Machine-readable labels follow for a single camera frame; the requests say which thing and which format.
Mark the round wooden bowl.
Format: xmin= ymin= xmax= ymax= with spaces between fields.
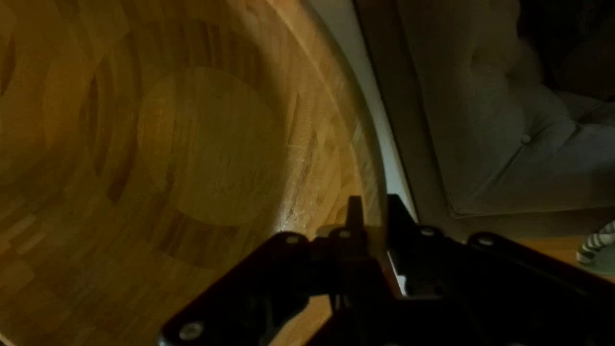
xmin=0 ymin=0 xmax=390 ymax=346

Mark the striped white fabric item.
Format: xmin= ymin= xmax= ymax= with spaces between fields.
xmin=575 ymin=220 xmax=615 ymax=268

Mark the beige tufted cushion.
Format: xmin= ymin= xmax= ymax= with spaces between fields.
xmin=354 ymin=0 xmax=615 ymax=243

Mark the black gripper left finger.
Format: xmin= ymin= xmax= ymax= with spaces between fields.
xmin=158 ymin=195 xmax=392 ymax=346

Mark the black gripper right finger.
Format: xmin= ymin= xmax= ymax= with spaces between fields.
xmin=383 ymin=195 xmax=615 ymax=346

